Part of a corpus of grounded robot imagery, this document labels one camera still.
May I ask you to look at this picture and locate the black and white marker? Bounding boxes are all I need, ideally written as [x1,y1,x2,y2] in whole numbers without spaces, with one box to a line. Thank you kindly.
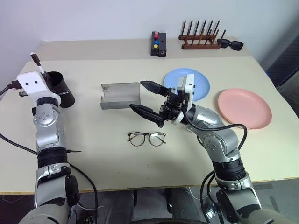
[29,52,45,76]

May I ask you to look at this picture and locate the dark rounded shape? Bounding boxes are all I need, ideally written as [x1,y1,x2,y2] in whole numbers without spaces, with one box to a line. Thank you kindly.
[166,186,212,224]

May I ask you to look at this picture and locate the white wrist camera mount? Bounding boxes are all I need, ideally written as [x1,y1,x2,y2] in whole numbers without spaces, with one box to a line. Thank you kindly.
[177,74,196,112]
[16,71,62,105]

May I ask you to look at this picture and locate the brown-rimmed clear eyeglasses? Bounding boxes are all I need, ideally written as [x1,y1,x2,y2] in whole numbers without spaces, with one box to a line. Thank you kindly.
[127,132,167,147]

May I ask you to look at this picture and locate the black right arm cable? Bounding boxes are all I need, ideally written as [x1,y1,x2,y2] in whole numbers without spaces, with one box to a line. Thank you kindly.
[181,109,249,224]

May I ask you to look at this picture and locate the brown wooden peg rack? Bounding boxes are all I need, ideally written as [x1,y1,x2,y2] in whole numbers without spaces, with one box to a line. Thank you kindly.
[178,20,228,50]

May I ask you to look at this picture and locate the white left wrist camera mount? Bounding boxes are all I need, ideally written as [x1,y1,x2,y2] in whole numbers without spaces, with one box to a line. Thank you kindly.
[16,71,62,105]

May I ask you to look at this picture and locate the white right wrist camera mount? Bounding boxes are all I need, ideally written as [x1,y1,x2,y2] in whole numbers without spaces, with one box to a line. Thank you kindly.
[177,74,196,112]

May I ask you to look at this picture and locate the plain black box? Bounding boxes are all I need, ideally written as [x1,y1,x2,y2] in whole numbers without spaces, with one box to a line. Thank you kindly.
[157,32,167,58]

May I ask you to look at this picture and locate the black cylindrical cup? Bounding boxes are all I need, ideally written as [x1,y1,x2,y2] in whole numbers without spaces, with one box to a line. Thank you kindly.
[46,71,76,109]

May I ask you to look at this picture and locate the grey metal tray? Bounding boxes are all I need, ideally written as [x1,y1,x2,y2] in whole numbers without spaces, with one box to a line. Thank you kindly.
[100,82,142,110]

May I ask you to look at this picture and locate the dark chair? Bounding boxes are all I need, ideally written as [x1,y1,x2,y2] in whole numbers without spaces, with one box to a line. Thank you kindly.
[263,43,299,110]

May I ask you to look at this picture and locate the light blue plate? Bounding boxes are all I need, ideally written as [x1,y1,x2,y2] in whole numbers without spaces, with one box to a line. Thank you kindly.
[164,67,211,102]

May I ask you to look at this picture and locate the black box with coloured buttons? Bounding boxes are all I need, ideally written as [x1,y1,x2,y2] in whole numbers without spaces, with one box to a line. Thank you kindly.
[150,31,160,56]

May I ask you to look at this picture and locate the pink plate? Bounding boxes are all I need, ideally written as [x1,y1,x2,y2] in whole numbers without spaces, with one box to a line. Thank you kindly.
[218,88,273,131]

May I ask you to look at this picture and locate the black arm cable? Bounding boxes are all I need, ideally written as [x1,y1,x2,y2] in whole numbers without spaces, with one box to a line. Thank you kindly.
[181,109,249,224]
[0,80,98,224]

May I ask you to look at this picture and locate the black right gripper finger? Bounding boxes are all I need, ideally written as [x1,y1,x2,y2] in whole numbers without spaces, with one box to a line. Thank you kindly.
[128,104,165,128]
[140,80,170,96]

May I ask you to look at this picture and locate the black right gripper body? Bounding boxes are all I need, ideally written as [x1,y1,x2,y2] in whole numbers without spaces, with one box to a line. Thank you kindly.
[159,87,187,121]

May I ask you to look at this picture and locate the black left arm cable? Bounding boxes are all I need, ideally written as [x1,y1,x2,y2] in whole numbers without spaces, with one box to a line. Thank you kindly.
[0,80,98,224]

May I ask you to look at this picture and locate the black sunglasses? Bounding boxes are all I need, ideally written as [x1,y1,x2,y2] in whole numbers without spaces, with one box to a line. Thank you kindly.
[216,38,244,51]

